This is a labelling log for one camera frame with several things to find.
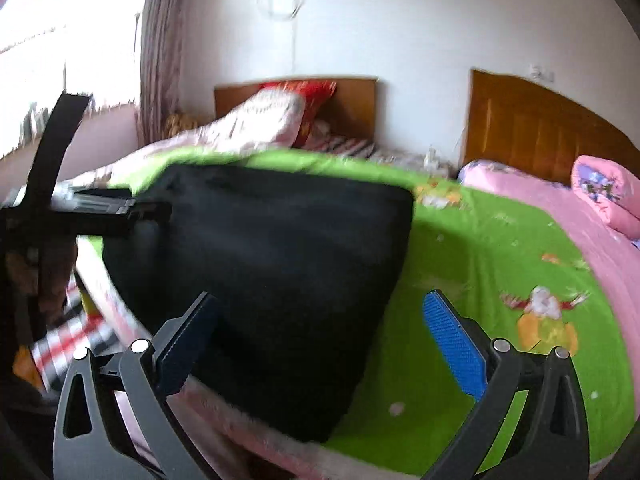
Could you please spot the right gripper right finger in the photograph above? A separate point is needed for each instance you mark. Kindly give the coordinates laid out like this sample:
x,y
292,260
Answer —
x,y
550,440

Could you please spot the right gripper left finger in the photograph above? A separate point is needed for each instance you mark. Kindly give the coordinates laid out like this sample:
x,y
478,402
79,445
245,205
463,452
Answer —
x,y
113,418

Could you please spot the black pants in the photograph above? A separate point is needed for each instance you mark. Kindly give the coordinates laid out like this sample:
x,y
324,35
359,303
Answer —
x,y
302,268

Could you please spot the person's left hand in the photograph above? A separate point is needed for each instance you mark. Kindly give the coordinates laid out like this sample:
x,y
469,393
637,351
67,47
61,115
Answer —
x,y
43,278

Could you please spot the green cartoon bed sheet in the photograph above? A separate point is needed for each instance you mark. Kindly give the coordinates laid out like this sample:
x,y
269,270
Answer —
x,y
505,263

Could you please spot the brown tiger pattern blanket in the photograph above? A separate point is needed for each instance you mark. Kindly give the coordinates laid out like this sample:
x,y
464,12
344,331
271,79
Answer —
x,y
178,123

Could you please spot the barred window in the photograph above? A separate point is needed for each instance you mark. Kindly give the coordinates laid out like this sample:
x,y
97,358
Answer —
x,y
89,47

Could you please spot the pink bed sheet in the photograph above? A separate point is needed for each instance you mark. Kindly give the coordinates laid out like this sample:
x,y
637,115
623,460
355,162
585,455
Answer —
x,y
611,256

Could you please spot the pink floral quilt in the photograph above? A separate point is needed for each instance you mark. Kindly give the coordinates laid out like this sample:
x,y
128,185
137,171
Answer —
x,y
269,119

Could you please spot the pink floral curtain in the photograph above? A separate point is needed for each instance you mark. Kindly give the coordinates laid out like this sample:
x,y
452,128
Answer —
x,y
160,65

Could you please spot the rolled pink quilt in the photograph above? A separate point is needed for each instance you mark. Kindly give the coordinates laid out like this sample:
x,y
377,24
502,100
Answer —
x,y
611,190

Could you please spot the red pillow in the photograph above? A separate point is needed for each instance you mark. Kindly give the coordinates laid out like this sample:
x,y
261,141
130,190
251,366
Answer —
x,y
315,93

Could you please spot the white power strip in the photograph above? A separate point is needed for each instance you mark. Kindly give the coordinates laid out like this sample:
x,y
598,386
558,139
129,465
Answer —
x,y
431,160

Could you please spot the bedside table with patterned cloth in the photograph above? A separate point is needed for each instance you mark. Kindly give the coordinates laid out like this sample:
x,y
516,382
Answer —
x,y
412,162

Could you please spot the small brown wooden headboard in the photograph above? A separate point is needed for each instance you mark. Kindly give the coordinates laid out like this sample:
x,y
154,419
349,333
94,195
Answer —
x,y
351,111

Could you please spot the red checkered bed sheet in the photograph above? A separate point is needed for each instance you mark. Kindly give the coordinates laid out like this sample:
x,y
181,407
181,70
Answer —
x,y
340,146

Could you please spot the large brown wooden headboard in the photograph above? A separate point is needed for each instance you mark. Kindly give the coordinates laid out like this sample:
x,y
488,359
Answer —
x,y
531,128

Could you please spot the white wall socket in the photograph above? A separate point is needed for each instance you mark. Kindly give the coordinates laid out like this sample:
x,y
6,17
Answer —
x,y
541,74

